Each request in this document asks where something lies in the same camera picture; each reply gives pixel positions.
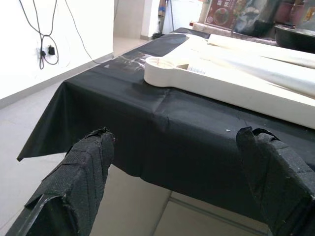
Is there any beige cloth covered bench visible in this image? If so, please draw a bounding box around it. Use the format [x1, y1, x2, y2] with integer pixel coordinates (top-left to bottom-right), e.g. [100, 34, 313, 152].
[189, 21, 279, 46]

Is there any mop with dark head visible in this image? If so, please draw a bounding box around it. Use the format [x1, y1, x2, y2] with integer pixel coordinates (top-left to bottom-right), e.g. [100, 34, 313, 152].
[152, 0, 176, 40]

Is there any looped black wall cable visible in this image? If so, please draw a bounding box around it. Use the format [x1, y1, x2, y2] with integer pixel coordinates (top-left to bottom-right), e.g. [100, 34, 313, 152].
[18, 0, 60, 71]

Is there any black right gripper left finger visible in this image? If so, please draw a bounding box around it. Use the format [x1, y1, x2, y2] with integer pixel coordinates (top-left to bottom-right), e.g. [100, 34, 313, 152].
[4, 126, 116, 236]

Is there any white plastic table top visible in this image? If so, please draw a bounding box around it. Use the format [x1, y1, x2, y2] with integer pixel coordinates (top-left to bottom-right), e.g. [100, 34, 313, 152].
[143, 32, 315, 130]

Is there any red printed cardboard box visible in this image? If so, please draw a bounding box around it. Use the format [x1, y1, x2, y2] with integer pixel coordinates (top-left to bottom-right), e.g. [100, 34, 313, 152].
[204, 0, 238, 30]

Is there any thin black wall cable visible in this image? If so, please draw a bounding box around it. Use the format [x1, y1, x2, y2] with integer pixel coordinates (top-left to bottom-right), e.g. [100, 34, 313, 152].
[65, 0, 101, 64]

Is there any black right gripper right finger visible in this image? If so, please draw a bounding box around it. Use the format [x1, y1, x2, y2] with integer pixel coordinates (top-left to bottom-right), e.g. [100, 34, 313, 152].
[235, 126, 315, 236]

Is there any black wok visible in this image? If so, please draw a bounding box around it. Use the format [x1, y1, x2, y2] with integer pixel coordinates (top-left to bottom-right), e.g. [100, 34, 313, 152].
[274, 24, 315, 54]

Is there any black tablecloth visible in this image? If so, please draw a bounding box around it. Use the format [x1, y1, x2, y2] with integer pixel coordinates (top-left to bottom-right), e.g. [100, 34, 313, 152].
[16, 27, 315, 228]

